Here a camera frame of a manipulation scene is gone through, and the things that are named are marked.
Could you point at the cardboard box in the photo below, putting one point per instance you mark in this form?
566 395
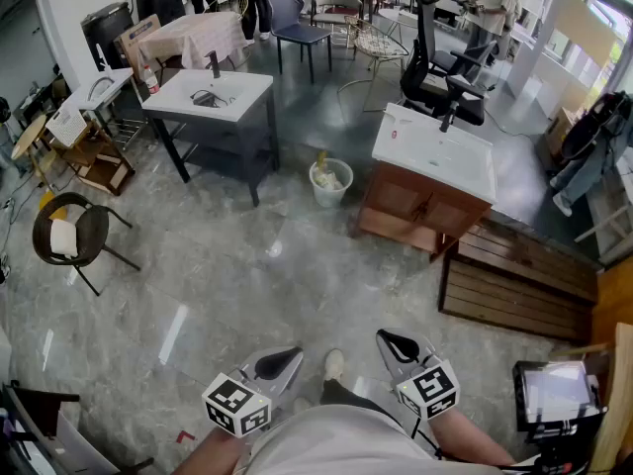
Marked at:
136 40

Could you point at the black round chair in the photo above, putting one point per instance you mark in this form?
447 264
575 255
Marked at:
94 235

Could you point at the white cushion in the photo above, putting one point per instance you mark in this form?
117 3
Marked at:
64 238

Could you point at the person's right forearm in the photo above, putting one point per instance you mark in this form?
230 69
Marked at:
470 438

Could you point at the beige padded chair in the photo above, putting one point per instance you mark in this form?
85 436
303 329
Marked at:
338 0

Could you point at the person's dark trouser leg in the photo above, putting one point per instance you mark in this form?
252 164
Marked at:
346 396

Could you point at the round wooden table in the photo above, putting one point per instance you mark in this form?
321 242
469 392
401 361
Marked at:
28 136

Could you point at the wooden step shelf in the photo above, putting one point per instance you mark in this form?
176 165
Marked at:
96 161

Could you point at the white sink on dark stand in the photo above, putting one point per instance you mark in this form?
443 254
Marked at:
217 117

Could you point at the black bin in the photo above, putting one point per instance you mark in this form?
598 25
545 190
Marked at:
106 32
158 0

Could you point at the black office chair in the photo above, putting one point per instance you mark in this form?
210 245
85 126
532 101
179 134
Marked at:
435 77

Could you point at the small white sink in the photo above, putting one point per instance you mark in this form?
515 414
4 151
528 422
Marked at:
99 89

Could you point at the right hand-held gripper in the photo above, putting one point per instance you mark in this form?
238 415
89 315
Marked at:
425 384

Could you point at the black monitor on stand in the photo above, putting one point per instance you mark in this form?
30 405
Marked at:
556 399

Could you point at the white waste bin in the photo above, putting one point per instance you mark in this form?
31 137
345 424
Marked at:
330 186

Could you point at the table with pink checked cloth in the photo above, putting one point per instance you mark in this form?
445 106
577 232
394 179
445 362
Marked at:
193 35

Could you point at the person's white shoe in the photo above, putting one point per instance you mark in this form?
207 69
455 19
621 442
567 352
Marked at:
334 364

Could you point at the blue chair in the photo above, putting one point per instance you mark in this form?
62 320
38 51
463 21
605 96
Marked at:
292 23

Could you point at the white sink on wooden cabinet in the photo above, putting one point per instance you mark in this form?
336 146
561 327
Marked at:
435 176

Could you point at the black faucet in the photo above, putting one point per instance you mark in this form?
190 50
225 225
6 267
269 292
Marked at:
448 117
214 65

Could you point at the dark wooden pallet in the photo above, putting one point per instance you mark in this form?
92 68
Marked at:
514 285

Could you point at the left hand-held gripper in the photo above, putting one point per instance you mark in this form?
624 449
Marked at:
257 389

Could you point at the clear plastic bottle red label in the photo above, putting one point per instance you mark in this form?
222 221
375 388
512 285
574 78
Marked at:
151 82

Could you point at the person's light shirt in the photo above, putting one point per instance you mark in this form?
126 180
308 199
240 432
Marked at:
356 443

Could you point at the black metal frame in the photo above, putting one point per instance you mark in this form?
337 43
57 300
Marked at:
34 413

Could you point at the white perforated basket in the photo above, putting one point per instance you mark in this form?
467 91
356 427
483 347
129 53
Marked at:
66 126

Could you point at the person's left forearm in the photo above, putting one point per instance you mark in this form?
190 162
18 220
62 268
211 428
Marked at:
207 453

